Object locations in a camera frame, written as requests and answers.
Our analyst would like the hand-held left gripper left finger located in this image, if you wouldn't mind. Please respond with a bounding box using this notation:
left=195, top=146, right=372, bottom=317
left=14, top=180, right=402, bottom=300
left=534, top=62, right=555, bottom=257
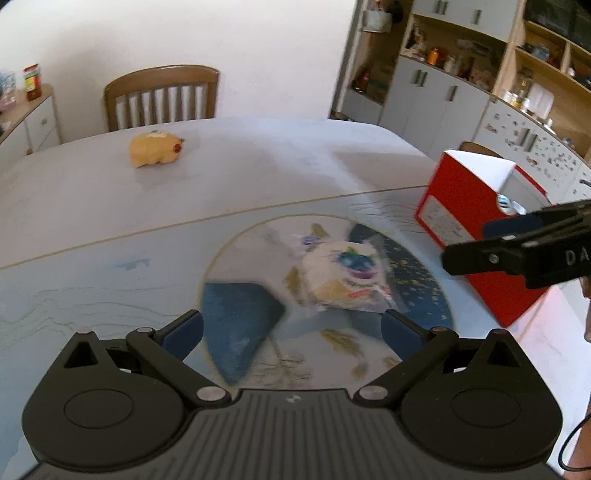
left=60, top=309, right=232, bottom=409

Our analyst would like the blueberry bread packet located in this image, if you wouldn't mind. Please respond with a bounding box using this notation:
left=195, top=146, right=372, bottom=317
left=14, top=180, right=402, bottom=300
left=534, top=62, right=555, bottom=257
left=284, top=233, right=400, bottom=315

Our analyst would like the red cardboard box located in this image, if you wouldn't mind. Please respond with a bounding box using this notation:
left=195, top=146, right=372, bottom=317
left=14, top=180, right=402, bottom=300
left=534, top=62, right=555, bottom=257
left=414, top=148, right=561, bottom=328

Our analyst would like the white plastic container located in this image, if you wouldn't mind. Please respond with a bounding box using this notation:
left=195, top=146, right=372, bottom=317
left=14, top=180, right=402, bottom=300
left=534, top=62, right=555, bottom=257
left=526, top=83, right=555, bottom=114

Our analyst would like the grey hanging handbag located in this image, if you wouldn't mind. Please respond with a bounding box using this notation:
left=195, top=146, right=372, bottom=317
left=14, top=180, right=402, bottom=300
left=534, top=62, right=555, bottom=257
left=361, top=8, right=393, bottom=33

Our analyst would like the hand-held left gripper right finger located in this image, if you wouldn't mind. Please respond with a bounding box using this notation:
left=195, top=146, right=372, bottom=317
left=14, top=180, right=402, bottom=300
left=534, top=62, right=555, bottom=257
left=353, top=309, right=527, bottom=409

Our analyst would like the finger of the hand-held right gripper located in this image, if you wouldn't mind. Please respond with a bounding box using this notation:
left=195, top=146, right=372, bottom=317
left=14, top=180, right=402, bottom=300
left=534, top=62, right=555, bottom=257
left=482, top=199, right=591, bottom=240
left=441, top=232, right=526, bottom=277

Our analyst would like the grey wooden wall cabinet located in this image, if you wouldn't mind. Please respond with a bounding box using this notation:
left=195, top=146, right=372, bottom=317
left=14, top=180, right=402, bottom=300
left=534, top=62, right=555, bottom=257
left=330, top=0, right=591, bottom=204

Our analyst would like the white patterned desktop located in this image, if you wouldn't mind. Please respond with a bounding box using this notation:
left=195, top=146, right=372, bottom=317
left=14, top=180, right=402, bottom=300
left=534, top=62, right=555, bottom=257
left=0, top=115, right=591, bottom=480

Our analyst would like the white side cabinet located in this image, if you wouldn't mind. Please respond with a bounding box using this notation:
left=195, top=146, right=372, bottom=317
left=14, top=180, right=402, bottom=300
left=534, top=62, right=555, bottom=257
left=0, top=83, right=62, bottom=160

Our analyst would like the yellow plush toy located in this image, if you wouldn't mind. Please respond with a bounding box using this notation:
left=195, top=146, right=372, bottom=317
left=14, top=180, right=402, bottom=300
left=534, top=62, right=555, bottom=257
left=128, top=131, right=183, bottom=168

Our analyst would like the red-lid sauce jar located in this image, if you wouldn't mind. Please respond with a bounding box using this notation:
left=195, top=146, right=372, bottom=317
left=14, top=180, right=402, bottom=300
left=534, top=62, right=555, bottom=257
left=23, top=64, right=42, bottom=101

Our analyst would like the round blue patterned turntable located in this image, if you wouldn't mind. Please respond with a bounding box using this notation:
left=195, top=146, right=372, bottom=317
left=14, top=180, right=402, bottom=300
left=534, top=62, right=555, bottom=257
left=198, top=215, right=455, bottom=392

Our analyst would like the thin black cable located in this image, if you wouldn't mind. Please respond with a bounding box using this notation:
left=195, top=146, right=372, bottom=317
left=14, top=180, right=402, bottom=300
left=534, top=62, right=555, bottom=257
left=560, top=416, right=591, bottom=472

